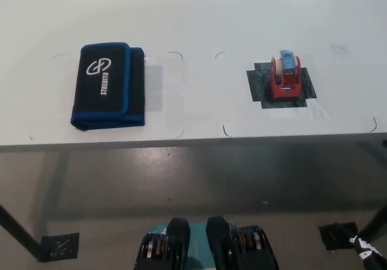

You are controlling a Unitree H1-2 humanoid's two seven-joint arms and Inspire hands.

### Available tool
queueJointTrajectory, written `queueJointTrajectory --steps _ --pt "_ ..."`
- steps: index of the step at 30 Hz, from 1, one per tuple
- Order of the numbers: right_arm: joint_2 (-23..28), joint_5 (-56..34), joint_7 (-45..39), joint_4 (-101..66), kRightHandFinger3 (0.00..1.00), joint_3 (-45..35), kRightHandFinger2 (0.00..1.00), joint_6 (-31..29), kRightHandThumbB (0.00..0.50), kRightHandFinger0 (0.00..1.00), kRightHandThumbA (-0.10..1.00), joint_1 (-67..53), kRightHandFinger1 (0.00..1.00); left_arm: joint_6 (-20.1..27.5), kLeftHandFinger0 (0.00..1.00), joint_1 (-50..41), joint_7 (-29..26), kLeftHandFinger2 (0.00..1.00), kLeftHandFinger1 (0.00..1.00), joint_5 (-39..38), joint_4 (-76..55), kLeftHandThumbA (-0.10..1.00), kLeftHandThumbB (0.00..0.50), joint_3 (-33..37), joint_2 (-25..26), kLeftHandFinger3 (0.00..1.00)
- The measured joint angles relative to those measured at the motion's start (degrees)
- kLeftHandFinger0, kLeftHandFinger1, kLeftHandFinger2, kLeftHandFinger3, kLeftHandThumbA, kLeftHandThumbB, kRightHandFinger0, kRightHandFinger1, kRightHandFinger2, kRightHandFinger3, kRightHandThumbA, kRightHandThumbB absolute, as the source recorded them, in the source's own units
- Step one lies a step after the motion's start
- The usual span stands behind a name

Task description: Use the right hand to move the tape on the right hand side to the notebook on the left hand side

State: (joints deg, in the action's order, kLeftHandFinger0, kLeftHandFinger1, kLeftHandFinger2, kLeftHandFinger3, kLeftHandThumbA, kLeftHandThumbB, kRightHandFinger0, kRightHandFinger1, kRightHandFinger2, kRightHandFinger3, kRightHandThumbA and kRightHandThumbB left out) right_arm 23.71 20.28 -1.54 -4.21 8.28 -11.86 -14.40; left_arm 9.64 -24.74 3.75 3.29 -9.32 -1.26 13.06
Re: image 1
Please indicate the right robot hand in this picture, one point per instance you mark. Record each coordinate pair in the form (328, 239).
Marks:
(364, 249)

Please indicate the red tape dispenser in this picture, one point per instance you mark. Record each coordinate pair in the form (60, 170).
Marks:
(285, 82)

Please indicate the black floor tape patch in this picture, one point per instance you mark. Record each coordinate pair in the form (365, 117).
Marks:
(337, 235)
(60, 247)

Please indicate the black tape patch on table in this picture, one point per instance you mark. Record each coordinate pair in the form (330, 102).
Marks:
(257, 84)

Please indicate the black blue fabric notebook case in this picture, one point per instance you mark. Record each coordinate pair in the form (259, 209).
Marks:
(102, 85)

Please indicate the black ribbed robot body block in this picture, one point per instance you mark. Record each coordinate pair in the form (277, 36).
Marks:
(242, 246)
(169, 246)

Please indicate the teal robot body plate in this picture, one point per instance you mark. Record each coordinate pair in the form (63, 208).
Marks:
(198, 236)

